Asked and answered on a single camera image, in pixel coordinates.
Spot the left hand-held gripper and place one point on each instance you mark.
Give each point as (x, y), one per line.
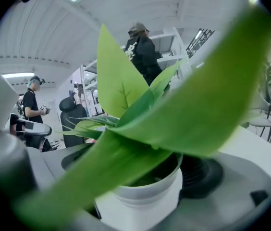
(13, 121)

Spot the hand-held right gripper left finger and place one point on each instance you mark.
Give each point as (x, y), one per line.
(51, 162)

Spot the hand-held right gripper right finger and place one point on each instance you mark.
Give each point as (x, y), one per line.
(241, 184)

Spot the green plant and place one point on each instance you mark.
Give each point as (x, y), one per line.
(198, 100)

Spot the black office chair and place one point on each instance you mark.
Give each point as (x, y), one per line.
(71, 119)

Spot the grey chair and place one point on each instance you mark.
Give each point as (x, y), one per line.
(260, 121)

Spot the black stair railing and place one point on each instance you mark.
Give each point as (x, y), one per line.
(199, 42)

